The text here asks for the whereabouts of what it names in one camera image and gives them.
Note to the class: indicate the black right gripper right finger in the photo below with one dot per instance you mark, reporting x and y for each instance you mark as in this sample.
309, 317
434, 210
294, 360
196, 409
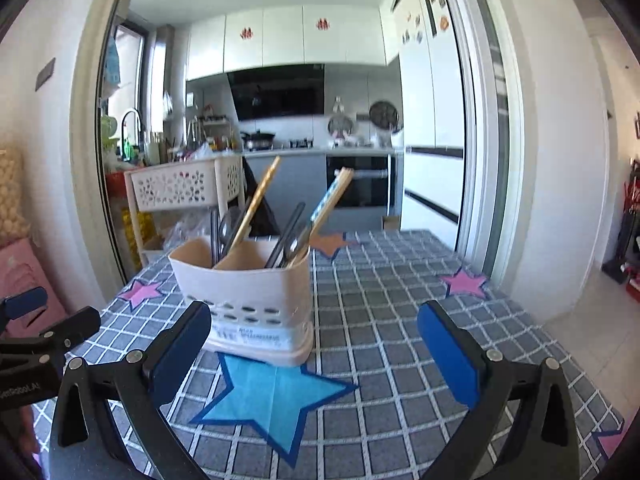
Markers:
542, 441

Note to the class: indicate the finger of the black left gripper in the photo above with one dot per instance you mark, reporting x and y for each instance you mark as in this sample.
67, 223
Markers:
56, 339
16, 306

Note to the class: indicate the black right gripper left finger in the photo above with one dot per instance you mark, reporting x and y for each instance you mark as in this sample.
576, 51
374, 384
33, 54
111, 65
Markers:
85, 442

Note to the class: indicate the black handled spoon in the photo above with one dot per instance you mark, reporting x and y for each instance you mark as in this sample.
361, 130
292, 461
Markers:
213, 235

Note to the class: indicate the blue chopstick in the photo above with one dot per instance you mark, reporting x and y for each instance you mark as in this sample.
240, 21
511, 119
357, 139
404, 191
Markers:
321, 213

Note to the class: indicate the yellow patterned chopstick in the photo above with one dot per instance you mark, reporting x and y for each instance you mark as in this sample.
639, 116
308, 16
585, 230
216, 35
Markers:
244, 227

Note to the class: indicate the kitchen faucet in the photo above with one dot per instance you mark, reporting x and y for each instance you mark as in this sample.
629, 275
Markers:
132, 136

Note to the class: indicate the white upper kitchen cabinets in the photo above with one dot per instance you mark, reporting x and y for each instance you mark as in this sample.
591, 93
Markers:
288, 35

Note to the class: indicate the grey checked tablecloth with stars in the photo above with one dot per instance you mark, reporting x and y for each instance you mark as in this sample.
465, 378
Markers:
401, 414

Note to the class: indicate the pink plastic utensil holder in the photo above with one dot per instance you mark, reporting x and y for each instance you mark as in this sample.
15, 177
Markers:
257, 313

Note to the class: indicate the spoon standing in holder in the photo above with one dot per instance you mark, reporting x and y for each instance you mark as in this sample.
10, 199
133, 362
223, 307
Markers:
226, 230

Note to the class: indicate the built-in black oven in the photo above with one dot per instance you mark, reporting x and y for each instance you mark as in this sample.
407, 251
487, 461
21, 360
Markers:
373, 183

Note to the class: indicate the white refrigerator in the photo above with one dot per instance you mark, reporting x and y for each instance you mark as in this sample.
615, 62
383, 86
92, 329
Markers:
434, 118

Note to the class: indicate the black range hood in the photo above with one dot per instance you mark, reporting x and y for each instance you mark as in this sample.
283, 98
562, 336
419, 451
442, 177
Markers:
278, 91

